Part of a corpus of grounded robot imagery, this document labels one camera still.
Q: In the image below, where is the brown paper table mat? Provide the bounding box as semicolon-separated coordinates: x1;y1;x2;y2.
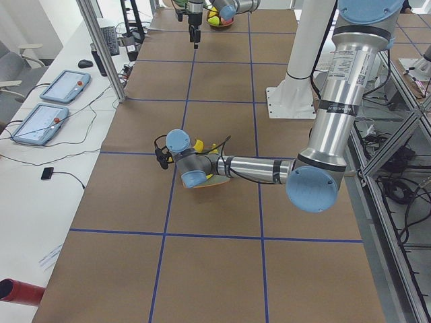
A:
34;9;385;322

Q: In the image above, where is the black keyboard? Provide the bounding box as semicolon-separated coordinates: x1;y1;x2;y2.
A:
100;26;120;56

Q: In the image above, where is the aluminium frame post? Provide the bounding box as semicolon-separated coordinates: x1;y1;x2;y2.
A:
76;0;126;103

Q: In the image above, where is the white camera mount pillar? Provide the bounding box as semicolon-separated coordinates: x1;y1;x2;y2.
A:
266;0;337;119

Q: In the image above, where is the black water bottle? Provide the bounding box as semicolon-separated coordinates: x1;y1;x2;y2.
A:
90;42;107;77

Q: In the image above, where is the grey square plate orange rim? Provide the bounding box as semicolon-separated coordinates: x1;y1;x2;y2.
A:
181;144;232;189

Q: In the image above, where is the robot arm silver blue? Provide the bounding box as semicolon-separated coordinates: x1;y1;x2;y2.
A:
156;1;403;213
172;0;261;48

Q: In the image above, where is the near blue teach pendant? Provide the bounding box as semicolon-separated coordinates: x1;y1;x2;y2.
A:
11;103;69;146

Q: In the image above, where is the blue teach pendant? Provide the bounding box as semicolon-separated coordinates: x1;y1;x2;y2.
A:
11;103;69;146
39;70;91;104

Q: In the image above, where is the black computer mouse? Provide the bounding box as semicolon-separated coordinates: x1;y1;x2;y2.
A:
77;59;94;69

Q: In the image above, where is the red cylinder tube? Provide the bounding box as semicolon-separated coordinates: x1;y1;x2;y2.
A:
1;279;45;306

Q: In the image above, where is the wicker fruit basket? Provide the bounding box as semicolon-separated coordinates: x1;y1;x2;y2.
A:
206;12;234;29

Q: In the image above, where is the grey office chair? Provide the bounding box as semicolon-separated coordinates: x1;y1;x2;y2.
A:
1;42;48;123

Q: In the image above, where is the far blue teach pendant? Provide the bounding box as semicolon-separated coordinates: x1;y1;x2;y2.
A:
39;70;91;104

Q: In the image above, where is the small black box device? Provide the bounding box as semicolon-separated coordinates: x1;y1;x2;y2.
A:
40;167;54;180

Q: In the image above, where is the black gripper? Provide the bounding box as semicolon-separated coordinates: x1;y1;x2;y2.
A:
155;147;174;168
174;0;203;43

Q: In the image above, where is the green pear fruit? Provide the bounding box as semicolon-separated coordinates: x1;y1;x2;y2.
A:
207;15;221;26

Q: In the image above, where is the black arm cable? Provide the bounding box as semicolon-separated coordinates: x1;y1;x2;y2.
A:
201;135;287;186

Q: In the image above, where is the red peach fruit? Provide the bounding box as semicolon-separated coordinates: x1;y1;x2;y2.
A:
221;18;233;26

